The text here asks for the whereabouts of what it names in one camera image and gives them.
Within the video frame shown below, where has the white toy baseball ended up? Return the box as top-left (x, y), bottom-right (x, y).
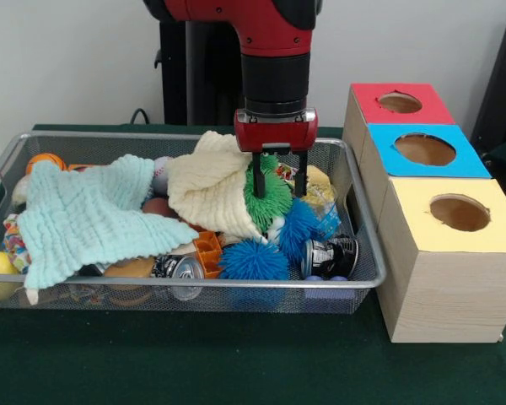
top-left (152, 155), bottom-right (174, 195)

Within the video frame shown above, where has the light blue waffle cloth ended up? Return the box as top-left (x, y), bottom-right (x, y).
top-left (16, 154), bottom-right (200, 305)

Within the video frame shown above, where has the wooden box with three holes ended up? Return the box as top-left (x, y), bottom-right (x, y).
top-left (342, 83), bottom-right (506, 343)

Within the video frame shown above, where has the crushed black drink can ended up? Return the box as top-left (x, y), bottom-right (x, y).
top-left (301, 235), bottom-right (359, 280)

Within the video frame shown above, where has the orange toy basketball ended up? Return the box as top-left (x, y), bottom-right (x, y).
top-left (24, 153), bottom-right (68, 176)

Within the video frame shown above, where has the bottle with blue label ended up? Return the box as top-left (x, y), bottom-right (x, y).
top-left (297, 166), bottom-right (342, 241)

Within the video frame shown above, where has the blue spiky rubber ball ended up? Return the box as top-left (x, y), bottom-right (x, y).
top-left (277, 197), bottom-right (321, 254)
top-left (218, 238), bottom-right (291, 282)

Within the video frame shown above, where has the orange grid tray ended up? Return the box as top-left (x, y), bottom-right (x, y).
top-left (192, 230), bottom-right (224, 279)

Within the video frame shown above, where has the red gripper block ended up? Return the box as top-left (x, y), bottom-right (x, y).
top-left (234, 108), bottom-right (320, 198)

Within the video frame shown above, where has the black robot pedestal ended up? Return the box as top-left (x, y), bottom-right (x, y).
top-left (153, 20), bottom-right (248, 127)

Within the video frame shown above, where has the grey wire mesh bin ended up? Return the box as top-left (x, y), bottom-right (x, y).
top-left (0, 131), bottom-right (387, 316)

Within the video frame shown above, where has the cream waffle cloth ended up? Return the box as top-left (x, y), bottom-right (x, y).
top-left (164, 130), bottom-right (267, 235)

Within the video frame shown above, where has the black upright panel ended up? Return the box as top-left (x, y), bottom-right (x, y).
top-left (470, 7), bottom-right (506, 153)

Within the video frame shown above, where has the large green spiky ball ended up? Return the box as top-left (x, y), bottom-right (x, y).
top-left (243, 162), bottom-right (294, 231)

